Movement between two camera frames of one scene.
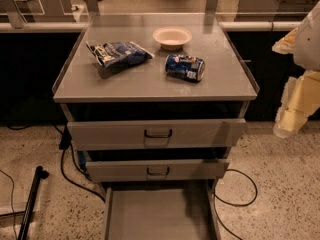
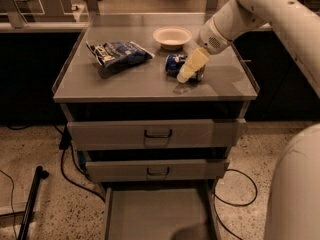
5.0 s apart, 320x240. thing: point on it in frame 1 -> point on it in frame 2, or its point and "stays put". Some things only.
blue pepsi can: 187,67 stays put
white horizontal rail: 278,25 stays put
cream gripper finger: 300,100 -> 213,40
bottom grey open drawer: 159,214 stays put
